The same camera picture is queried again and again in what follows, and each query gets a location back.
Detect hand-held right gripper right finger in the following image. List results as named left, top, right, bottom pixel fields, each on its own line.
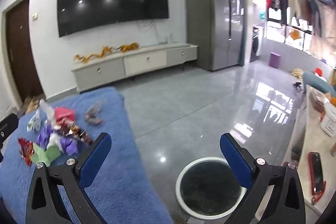
left=219, top=133, right=306, bottom=224

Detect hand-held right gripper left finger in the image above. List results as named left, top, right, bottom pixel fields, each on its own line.
left=25, top=132, right=112, bottom=224

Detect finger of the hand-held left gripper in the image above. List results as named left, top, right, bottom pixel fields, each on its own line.
left=0, top=113, right=19, bottom=164

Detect white green wrapper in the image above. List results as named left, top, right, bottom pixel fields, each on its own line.
left=27, top=110, right=42, bottom=132

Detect purple wrapper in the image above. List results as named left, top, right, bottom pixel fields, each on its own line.
left=60, top=135, right=79, bottom=155
left=37, top=124, right=54, bottom=148

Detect dark orange snack wrapper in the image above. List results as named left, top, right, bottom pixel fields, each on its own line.
left=59, top=122, right=93, bottom=146

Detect white round bin black liner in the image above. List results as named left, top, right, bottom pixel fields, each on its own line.
left=175, top=157, right=248, bottom=216

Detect grey wrapper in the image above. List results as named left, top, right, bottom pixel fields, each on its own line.
left=84, top=101, right=104, bottom=125

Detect green paper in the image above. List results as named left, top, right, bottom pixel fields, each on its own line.
left=32, top=144, right=61, bottom=167

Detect pink packet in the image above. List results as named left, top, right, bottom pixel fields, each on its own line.
left=54, top=107, right=76, bottom=122

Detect blue fluffy blanket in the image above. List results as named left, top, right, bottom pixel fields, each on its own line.
left=0, top=87, right=174, bottom=224

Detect dark brown wooden door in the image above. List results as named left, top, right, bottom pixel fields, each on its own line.
left=5, top=0, right=44, bottom=111

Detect red and black object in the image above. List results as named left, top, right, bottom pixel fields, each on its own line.
left=308, top=151, right=327, bottom=205

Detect white slotted basket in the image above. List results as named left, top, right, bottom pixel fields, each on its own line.
left=319, top=102, right=336, bottom=136

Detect long golden dragon figurine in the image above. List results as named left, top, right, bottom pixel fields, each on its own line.
left=73, top=46, right=113, bottom=63

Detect purple stool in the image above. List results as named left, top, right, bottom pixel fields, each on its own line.
left=269, top=51, right=282, bottom=68

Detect white grey television cabinet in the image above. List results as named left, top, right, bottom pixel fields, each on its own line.
left=71, top=43, right=198, bottom=93

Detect teal cushion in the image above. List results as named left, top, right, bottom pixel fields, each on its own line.
left=302, top=71, right=336, bottom=98

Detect front-loading washing machine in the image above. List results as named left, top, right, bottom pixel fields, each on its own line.
left=249, top=25, right=263, bottom=63

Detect grey double-door refrigerator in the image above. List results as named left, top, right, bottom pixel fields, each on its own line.
left=184, top=0, right=246, bottom=72

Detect row of hanging clothes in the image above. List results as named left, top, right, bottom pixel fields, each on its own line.
left=265, top=0, right=324, bottom=38

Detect thin television cables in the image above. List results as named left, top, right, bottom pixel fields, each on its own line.
left=136, top=20, right=158, bottom=43

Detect large black wall television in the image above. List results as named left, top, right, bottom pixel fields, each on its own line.
left=57, top=0, right=169, bottom=38

